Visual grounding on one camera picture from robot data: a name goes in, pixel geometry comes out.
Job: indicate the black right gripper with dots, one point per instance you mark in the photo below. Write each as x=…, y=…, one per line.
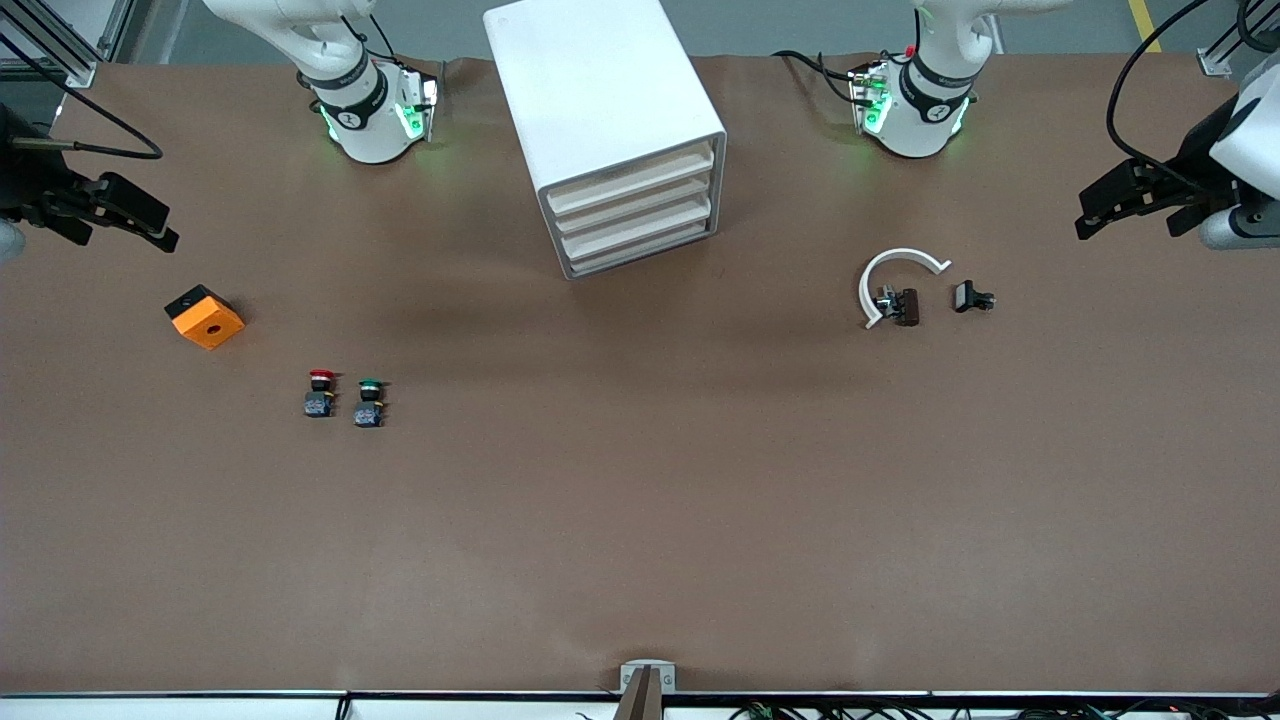
x=22, y=172

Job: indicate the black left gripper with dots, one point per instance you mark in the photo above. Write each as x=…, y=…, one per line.
x=1192, y=152

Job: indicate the red push button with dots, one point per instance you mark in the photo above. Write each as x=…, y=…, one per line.
x=320, y=403

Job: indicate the beige cabinet drawer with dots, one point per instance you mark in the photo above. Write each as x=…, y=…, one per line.
x=635, y=230
x=630, y=178
x=640, y=252
x=632, y=206

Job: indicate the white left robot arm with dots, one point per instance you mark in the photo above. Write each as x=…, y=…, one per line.
x=915, y=125

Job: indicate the orange black button box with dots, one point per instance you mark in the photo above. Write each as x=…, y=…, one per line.
x=208, y=325

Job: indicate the green push button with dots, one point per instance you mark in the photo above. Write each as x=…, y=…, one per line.
x=368, y=412

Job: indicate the white drawer cabinet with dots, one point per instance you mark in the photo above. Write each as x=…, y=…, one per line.
x=600, y=90

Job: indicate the yellow floor tape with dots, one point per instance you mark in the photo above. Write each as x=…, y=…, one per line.
x=1145, y=25

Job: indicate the small black clip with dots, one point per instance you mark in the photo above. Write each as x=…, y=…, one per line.
x=965, y=296

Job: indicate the dark brown connector block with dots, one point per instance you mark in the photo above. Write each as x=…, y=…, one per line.
x=908, y=306

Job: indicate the aluminium frame profile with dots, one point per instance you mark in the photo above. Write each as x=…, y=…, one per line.
x=80, y=72
x=1215, y=62

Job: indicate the white curved plastic bracket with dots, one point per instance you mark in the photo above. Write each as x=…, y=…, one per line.
x=903, y=253

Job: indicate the white table edge rail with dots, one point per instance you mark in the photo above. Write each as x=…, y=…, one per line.
x=200, y=708

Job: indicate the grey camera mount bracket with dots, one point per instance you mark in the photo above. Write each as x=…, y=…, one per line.
x=647, y=690

